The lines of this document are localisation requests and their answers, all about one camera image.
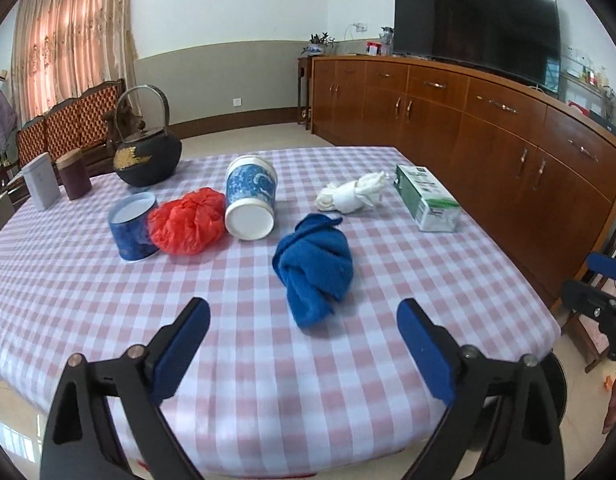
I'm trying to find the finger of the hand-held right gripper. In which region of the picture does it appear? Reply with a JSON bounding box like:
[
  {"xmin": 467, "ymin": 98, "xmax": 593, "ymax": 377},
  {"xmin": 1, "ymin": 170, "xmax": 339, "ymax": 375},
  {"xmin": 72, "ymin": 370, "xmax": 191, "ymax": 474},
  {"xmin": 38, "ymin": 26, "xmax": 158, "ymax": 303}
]
[
  {"xmin": 586, "ymin": 252, "xmax": 616, "ymax": 283},
  {"xmin": 561, "ymin": 280, "xmax": 616, "ymax": 322}
]

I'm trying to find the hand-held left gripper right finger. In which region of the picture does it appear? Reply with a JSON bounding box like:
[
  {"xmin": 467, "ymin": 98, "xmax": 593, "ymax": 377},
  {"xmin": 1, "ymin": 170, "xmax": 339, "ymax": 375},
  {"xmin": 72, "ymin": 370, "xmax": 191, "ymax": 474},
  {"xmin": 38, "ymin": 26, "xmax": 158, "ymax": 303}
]
[{"xmin": 396, "ymin": 298, "xmax": 565, "ymax": 480}]

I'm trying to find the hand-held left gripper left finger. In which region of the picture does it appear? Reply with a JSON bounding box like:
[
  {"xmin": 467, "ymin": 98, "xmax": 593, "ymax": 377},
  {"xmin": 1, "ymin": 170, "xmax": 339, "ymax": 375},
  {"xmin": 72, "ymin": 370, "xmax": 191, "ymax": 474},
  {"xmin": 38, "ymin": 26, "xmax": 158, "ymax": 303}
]
[{"xmin": 42, "ymin": 296, "xmax": 211, "ymax": 480}]

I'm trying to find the small dark blue cup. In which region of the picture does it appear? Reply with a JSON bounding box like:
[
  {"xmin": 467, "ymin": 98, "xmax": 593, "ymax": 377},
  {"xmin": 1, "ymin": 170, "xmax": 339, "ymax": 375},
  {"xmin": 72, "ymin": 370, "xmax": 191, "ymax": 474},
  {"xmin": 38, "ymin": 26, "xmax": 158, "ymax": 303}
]
[{"xmin": 107, "ymin": 191, "xmax": 160, "ymax": 262}]

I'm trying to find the red plastic bag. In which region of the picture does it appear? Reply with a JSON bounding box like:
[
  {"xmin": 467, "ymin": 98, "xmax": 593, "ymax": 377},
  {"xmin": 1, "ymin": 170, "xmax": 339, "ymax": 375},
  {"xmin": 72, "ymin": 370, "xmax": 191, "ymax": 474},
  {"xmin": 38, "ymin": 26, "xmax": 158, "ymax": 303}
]
[{"xmin": 148, "ymin": 187, "xmax": 228, "ymax": 257}]

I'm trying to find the blue cloth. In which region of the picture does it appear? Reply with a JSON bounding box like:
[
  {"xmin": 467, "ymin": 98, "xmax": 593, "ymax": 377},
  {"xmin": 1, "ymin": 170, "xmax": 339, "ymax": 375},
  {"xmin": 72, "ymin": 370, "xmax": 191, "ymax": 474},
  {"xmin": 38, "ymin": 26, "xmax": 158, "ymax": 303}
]
[{"xmin": 272, "ymin": 213, "xmax": 355, "ymax": 330}]

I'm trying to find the green white carton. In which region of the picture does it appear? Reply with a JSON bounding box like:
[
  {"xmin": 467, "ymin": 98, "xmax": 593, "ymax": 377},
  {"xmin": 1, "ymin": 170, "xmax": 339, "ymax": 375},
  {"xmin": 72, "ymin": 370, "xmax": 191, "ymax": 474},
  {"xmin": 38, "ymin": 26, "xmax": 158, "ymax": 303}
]
[{"xmin": 394, "ymin": 164, "xmax": 463, "ymax": 233}]

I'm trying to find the blue white paper tub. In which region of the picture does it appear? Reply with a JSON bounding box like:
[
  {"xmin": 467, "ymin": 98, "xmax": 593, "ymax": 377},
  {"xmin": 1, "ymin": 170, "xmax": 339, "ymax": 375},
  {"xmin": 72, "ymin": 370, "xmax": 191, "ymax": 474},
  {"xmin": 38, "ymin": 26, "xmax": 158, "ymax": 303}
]
[{"xmin": 224, "ymin": 155, "xmax": 279, "ymax": 241}]

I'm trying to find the white cloth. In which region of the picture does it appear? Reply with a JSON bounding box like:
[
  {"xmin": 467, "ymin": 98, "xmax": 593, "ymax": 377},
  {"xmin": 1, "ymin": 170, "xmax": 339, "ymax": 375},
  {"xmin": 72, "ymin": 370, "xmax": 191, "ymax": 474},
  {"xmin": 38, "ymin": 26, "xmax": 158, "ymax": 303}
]
[{"xmin": 315, "ymin": 171, "xmax": 390, "ymax": 214}]

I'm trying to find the person's right hand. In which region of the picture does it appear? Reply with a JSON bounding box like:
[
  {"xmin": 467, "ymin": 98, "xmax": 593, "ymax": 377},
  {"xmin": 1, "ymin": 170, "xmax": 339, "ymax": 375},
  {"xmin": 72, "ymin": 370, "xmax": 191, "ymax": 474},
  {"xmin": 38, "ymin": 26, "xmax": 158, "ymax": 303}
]
[{"xmin": 602, "ymin": 365, "xmax": 616, "ymax": 436}]

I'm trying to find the carved wooden stand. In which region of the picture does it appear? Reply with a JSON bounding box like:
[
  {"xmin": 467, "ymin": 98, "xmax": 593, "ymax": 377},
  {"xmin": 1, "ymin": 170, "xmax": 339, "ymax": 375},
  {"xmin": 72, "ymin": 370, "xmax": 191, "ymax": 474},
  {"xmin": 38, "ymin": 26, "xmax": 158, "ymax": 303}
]
[{"xmin": 563, "ymin": 305, "xmax": 614, "ymax": 373}]

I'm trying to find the pink checked tablecloth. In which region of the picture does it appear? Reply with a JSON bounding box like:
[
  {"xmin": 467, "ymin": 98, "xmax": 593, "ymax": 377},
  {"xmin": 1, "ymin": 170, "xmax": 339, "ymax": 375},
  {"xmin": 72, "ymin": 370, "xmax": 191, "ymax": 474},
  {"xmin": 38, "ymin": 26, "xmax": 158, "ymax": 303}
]
[{"xmin": 0, "ymin": 146, "xmax": 562, "ymax": 478}]

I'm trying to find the long wooden sideboard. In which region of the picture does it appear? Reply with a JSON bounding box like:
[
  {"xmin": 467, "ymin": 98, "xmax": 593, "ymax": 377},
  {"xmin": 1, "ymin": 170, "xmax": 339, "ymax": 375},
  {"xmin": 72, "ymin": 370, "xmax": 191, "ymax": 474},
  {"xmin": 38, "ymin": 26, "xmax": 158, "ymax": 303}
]
[{"xmin": 310, "ymin": 55, "xmax": 616, "ymax": 311}]

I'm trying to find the black iron teapot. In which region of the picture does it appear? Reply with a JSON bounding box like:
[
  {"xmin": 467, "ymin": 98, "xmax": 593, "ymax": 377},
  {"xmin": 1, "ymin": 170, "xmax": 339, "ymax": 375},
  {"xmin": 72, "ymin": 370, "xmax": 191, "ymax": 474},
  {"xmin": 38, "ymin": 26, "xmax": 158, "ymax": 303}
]
[{"xmin": 113, "ymin": 85, "xmax": 183, "ymax": 188}]

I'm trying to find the brown canister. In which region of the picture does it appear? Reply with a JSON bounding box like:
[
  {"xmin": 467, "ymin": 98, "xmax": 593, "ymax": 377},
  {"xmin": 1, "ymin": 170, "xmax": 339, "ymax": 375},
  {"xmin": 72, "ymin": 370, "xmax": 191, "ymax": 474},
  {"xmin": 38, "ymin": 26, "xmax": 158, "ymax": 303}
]
[{"xmin": 55, "ymin": 148, "xmax": 93, "ymax": 202}]

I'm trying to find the grey tin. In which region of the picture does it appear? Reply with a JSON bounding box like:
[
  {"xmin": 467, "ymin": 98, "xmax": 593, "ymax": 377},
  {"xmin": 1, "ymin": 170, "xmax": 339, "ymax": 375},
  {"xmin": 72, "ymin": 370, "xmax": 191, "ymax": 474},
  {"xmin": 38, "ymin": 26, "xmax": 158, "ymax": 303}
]
[{"xmin": 20, "ymin": 152, "xmax": 61, "ymax": 211}]

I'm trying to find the wooden bench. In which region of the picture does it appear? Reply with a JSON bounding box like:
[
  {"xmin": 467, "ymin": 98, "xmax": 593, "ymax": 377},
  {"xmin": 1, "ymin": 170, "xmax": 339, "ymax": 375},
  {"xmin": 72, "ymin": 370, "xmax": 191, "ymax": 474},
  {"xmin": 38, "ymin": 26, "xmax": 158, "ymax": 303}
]
[{"xmin": 0, "ymin": 79, "xmax": 144, "ymax": 201}]

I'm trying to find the small wooden side table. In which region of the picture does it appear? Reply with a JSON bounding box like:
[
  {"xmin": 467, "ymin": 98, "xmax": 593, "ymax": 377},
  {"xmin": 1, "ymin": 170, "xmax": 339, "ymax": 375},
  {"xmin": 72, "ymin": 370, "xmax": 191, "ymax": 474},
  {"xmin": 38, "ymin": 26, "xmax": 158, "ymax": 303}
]
[{"xmin": 297, "ymin": 55, "xmax": 314, "ymax": 128}]

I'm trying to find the black flat television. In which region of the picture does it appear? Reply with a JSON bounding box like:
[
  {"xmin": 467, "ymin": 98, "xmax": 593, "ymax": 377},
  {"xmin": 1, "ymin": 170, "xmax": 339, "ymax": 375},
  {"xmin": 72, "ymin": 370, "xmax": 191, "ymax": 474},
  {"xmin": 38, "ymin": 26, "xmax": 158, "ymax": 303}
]
[{"xmin": 393, "ymin": 0, "xmax": 561, "ymax": 95}]

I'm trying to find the grey hanging garment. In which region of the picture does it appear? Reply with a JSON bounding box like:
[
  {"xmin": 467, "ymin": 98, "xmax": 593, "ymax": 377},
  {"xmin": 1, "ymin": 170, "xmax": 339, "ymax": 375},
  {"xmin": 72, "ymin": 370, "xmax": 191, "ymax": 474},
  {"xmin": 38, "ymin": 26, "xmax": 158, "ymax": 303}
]
[{"xmin": 0, "ymin": 87, "xmax": 19, "ymax": 153}]

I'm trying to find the small potted plant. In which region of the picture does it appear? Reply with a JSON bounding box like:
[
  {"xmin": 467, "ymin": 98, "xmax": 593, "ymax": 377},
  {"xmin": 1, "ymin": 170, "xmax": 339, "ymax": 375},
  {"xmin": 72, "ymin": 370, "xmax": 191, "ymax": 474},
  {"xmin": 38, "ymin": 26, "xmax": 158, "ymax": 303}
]
[{"xmin": 302, "ymin": 32, "xmax": 335, "ymax": 57}]

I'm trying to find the pink curtain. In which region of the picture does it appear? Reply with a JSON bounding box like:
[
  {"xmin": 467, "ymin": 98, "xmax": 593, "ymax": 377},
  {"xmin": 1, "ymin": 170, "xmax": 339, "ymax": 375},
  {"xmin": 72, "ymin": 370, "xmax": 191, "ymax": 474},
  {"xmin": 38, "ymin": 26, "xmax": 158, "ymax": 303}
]
[{"xmin": 10, "ymin": 0, "xmax": 139, "ymax": 126}]

